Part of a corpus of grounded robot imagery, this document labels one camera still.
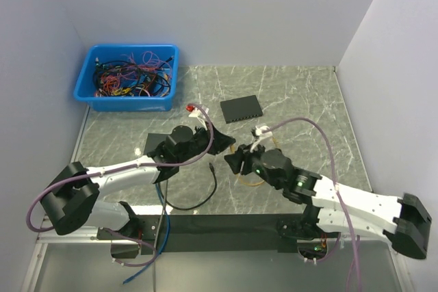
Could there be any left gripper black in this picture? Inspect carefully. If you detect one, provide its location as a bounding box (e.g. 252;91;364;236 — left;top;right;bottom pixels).
177;121;235;164

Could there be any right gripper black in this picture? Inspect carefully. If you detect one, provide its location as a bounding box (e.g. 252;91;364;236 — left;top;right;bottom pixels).
224;139;283;190

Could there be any orange ethernet cable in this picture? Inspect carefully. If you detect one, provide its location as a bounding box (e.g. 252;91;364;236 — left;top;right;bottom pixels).
228;136;279;187

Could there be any black network switch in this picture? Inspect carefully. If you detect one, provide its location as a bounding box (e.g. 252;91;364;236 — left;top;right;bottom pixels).
143;133;168;155
220;95;263;124

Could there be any black ethernet cable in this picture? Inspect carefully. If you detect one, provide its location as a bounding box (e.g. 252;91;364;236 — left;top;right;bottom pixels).
166;162;218;211

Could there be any blue ethernet cable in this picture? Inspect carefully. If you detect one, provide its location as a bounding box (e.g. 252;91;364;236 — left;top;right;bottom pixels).
121;182;171;285

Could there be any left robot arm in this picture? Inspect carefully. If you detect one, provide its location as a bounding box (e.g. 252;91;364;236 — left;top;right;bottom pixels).
40;125;235;239

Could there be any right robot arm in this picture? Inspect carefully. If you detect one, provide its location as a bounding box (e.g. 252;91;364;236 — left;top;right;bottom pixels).
224;145;432;260

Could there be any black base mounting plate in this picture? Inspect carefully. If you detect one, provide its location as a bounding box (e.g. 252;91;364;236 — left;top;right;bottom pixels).
97;213;343;256

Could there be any blue plastic bin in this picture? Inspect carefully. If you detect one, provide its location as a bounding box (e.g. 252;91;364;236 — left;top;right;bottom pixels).
74;44;179;111

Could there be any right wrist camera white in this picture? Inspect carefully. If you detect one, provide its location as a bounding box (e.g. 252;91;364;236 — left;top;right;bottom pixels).
250;124;273;152

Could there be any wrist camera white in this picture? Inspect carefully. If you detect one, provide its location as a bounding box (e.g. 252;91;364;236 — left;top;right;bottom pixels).
186;105;207;129
250;124;273;152

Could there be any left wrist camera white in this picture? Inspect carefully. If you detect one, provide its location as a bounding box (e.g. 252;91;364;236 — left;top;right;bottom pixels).
186;105;207;129

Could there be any tangled coloured cables bundle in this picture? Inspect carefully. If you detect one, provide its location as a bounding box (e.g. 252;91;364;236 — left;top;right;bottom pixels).
92;50;175;98

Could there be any aluminium rail frame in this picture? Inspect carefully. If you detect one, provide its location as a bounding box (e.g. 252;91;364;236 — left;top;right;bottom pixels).
40;62;424;291

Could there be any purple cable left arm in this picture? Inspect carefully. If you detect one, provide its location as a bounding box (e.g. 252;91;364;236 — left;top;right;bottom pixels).
26;103;216;268

